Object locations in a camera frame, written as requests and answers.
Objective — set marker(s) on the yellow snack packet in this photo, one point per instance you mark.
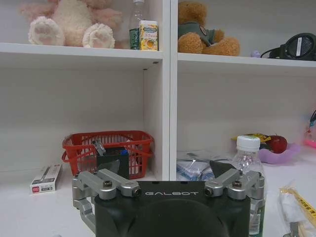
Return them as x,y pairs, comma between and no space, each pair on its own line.
261,138

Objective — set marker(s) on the red plastic basket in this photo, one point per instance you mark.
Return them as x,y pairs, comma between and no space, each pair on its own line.
79,153

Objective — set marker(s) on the white stationery box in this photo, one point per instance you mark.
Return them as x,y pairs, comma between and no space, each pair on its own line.
47,180

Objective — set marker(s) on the purple bowl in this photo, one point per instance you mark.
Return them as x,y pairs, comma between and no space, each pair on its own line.
284,156

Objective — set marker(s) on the white shelf unit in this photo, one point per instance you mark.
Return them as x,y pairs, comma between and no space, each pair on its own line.
170,86

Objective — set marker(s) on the clear bottle green label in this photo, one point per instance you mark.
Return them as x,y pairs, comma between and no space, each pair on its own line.
135,37

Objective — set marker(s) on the brown teddy bear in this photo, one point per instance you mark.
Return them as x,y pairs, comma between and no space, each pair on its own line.
195,42

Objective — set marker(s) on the red apple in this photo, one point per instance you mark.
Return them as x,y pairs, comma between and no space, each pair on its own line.
277,144

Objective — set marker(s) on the wrapped chopsticks packet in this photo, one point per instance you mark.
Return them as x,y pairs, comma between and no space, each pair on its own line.
298,212

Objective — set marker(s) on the silver clip tool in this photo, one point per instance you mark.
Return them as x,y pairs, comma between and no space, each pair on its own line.
100,146

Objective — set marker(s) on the small purple figurine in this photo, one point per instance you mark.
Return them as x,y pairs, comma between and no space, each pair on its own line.
256,53

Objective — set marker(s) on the yellow drink carton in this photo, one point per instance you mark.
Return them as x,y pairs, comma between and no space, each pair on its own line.
148,37

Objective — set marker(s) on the pink plush toy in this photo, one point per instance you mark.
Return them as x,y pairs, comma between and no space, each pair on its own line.
74,24

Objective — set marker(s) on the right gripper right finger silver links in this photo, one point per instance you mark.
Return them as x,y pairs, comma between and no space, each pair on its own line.
237,184

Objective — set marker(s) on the clear bottle white cap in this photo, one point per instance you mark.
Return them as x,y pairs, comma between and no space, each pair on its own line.
248,158

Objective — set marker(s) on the clear bag with blue cloth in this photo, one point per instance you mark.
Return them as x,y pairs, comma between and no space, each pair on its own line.
192,168

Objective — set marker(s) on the black headphones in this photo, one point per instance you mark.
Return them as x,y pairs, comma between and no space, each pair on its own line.
296,47

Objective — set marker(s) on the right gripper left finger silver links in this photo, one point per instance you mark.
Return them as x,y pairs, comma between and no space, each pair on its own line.
106,184

